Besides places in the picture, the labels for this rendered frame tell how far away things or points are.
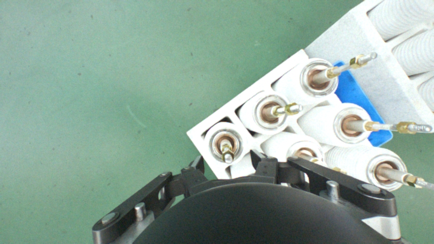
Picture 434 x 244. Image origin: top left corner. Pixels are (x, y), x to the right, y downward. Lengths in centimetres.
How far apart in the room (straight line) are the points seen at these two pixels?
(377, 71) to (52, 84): 121
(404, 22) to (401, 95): 18
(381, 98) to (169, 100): 72
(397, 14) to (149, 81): 75
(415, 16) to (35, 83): 129
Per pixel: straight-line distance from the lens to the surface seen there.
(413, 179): 40
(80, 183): 85
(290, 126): 38
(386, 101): 62
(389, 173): 42
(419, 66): 59
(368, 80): 60
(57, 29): 97
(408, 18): 56
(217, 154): 26
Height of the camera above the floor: 50
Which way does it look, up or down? 88 degrees down
